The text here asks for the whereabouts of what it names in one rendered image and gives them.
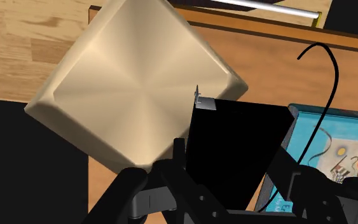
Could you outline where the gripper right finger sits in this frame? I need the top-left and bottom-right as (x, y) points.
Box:
(266, 146), (358, 224)

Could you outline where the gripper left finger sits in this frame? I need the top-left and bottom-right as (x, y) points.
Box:
(82, 137), (231, 224)

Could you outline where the blue book with abstract art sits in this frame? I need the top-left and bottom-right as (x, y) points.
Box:
(254, 103), (358, 215)

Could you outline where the black box with silver clip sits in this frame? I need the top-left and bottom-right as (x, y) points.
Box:
(185, 85), (296, 213)

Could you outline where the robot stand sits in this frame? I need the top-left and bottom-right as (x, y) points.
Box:
(0, 97), (90, 224)

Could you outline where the beige square plate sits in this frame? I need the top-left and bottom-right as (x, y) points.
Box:
(24, 0), (249, 174)

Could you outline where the brown wooden table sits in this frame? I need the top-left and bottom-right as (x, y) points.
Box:
(87, 4), (358, 224)

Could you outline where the white bar with yellow brackets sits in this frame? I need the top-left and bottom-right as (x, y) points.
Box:
(210, 0), (322, 29)

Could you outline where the thin black cable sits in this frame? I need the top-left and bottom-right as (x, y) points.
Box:
(258, 43), (340, 214)

